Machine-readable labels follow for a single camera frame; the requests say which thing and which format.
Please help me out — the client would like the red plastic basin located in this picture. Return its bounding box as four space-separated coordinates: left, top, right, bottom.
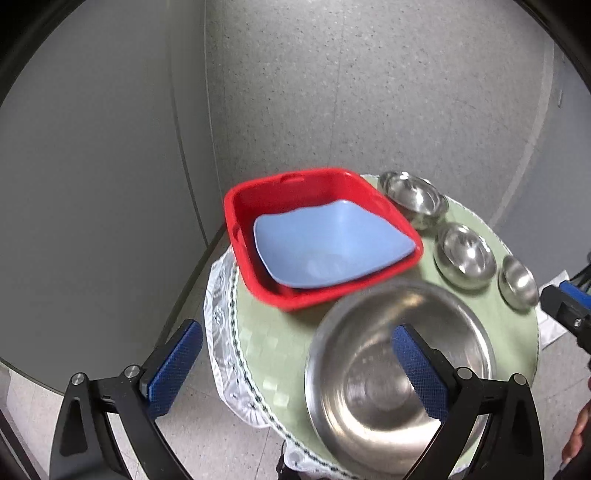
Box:
224 168 424 312

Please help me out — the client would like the large steel bowl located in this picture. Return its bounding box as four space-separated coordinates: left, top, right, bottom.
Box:
305 278 497 476

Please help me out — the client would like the tiny steel bowl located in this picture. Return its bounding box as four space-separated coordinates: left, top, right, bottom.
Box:
499 255 540 309

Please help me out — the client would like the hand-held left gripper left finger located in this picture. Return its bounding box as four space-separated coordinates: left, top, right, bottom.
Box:
48 318 204 480

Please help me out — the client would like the person's right hand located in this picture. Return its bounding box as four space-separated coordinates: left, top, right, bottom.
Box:
561 401 591 468

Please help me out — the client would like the blue square plate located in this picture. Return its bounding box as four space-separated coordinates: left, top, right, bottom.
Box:
253 200 415 289

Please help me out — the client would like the small steel bowl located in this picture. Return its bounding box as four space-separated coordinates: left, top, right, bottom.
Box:
434 223 498 291

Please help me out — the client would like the grey partition panel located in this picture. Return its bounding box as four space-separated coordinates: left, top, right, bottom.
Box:
0 0 223 398

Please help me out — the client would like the medium steel bowl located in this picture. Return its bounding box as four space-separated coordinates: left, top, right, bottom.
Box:
379 171 450 230

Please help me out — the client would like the white paper sheet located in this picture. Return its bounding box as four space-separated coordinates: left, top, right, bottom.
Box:
538 270 578 350

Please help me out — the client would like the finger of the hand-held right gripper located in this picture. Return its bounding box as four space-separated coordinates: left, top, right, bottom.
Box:
539 281 591 354

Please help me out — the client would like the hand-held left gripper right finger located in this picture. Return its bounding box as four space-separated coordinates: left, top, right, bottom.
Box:
392 323 546 480

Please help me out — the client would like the green table mat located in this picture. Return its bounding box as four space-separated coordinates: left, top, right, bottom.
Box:
233 174 540 468

